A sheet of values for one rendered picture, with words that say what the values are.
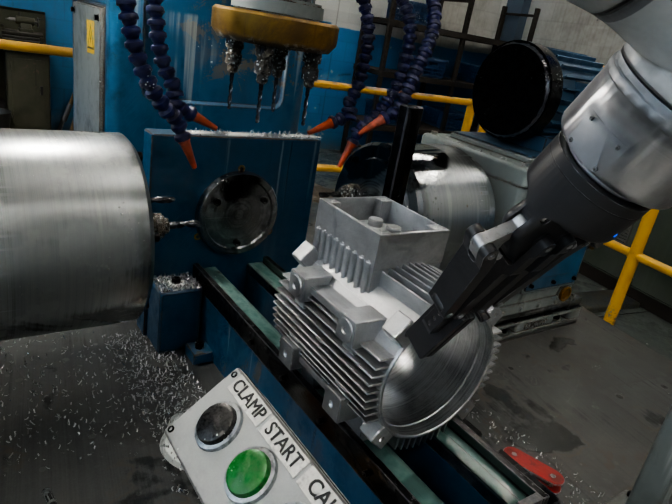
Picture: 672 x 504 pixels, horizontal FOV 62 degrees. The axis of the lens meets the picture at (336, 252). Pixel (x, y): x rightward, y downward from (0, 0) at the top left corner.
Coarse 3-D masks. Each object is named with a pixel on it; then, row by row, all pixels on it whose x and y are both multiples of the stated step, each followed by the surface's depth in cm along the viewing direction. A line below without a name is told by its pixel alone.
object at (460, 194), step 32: (352, 160) 102; (384, 160) 95; (416, 160) 93; (448, 160) 97; (320, 192) 98; (352, 192) 100; (416, 192) 90; (448, 192) 93; (480, 192) 98; (448, 224) 93; (448, 256) 97
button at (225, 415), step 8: (208, 408) 40; (216, 408) 39; (224, 408) 39; (232, 408) 39; (200, 416) 39; (208, 416) 39; (216, 416) 39; (224, 416) 38; (232, 416) 38; (200, 424) 39; (208, 424) 38; (216, 424) 38; (224, 424) 38; (232, 424) 38; (200, 432) 38; (208, 432) 38; (216, 432) 38; (224, 432) 38; (200, 440) 38; (208, 440) 38; (216, 440) 38
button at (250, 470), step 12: (240, 456) 36; (252, 456) 35; (264, 456) 35; (228, 468) 36; (240, 468) 35; (252, 468) 35; (264, 468) 34; (228, 480) 35; (240, 480) 34; (252, 480) 34; (264, 480) 34; (240, 492) 34; (252, 492) 34
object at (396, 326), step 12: (300, 252) 66; (312, 252) 66; (312, 264) 67; (396, 312) 54; (492, 312) 60; (384, 324) 54; (396, 324) 53; (408, 324) 53; (492, 324) 60; (396, 336) 52; (468, 408) 65; (372, 432) 57; (384, 432) 57; (384, 444) 58
